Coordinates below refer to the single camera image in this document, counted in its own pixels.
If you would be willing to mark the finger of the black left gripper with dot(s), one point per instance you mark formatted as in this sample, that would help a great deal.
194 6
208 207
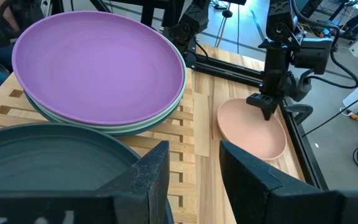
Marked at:
300 88
264 104

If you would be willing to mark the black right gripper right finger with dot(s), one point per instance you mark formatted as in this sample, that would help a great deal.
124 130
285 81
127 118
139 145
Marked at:
259 199

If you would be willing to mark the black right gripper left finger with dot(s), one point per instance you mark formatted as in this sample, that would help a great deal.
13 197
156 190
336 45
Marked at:
148 186

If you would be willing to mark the small pink plate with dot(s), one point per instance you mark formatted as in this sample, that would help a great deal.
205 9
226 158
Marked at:
247 130

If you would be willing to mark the mint green plate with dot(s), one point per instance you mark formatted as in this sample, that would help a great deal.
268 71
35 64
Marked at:
126 128

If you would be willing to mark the dark blue bowl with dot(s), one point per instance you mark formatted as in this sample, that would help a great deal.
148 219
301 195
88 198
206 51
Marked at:
51 155

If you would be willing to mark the purple plate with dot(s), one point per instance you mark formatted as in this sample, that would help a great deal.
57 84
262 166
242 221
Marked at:
98 68

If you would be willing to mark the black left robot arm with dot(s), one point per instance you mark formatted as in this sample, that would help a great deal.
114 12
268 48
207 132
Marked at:
194 17

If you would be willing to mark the wooden slatted shelf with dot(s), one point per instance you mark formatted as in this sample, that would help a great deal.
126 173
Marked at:
201 124

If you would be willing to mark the black table clamp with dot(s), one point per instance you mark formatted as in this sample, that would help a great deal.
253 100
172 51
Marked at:
301 109

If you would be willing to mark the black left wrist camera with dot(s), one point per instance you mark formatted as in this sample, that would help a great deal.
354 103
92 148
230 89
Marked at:
312 56

